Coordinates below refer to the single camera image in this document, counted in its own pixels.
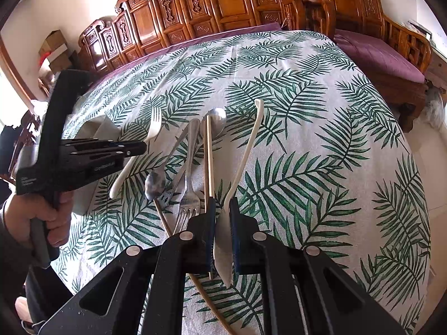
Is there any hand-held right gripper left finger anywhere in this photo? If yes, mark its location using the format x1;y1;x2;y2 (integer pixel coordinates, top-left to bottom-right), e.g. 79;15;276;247
40;197;217;335

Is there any grey plastic bag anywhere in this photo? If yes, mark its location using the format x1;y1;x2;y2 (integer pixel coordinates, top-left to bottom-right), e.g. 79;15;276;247
424;87;446;130

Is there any brown wooden chopstick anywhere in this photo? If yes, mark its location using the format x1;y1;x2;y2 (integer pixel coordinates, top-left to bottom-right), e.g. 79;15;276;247
153;200;236;335

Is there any white plastic fork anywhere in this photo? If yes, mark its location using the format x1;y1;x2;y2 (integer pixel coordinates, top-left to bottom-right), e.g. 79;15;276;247
109;106;164;199

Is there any brown cardboard box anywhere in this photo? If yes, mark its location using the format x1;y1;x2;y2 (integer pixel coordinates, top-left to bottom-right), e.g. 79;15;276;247
39;30;66;54
49;53;78;75

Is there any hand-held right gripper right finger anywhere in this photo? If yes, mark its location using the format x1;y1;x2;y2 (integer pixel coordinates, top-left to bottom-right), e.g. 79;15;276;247
230;197;407;335

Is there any large metal spoon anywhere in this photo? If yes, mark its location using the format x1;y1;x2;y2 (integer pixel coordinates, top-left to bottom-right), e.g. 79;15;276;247
157;107;227;212

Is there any leaf-print tablecloth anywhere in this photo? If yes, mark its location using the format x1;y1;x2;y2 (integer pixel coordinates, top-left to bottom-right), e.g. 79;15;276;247
52;30;432;335

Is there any carved wooden sofa bench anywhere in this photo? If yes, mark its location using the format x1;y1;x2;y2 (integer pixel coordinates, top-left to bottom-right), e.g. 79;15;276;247
77;0;304;77

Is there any purple armchair cushion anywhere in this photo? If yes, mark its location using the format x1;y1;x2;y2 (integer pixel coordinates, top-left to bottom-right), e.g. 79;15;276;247
333;30;425;84

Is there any carved wooden armchair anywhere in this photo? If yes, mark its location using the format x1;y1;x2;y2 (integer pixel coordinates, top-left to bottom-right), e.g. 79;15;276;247
281;0;434;133

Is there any small metal spoon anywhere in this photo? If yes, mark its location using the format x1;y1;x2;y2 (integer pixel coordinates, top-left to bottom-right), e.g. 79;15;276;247
144;129;189;200

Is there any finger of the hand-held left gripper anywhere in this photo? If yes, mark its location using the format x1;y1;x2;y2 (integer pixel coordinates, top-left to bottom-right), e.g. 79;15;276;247
68;154;129;182
60;139;147;156

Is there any light wooden chopstick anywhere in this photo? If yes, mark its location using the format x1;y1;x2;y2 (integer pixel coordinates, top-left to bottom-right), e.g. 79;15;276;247
205;114;215;281
202;121;208;199

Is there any metal fork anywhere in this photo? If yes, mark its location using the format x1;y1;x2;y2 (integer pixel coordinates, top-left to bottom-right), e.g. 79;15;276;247
173;119;202;236

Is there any dark wooden chair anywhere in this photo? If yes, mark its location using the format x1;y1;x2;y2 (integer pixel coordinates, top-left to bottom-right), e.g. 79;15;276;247
0;110;44;185

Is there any person's left hand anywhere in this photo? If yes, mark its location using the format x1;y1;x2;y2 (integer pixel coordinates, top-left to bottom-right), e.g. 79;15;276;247
3;190;73;249

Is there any white plastic knife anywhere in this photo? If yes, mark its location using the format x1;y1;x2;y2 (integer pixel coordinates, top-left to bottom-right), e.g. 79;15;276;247
214;99;265;287

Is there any grey utensil tray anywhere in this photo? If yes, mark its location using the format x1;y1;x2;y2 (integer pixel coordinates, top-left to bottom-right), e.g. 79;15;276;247
19;113;122;217

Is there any wooden side table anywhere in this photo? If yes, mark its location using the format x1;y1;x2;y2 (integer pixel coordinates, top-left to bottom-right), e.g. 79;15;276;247
424;59;447;95

